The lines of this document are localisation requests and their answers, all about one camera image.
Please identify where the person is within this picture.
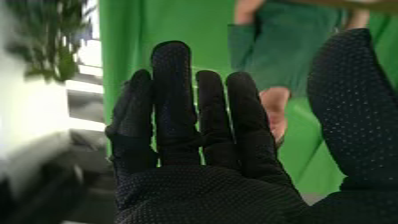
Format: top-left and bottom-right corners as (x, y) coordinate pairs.
(225, 0), (398, 148)

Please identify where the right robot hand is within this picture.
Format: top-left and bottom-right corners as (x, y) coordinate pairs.
(102, 28), (398, 224)

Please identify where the green plant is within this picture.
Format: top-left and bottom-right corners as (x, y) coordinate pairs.
(3, 0), (97, 84)

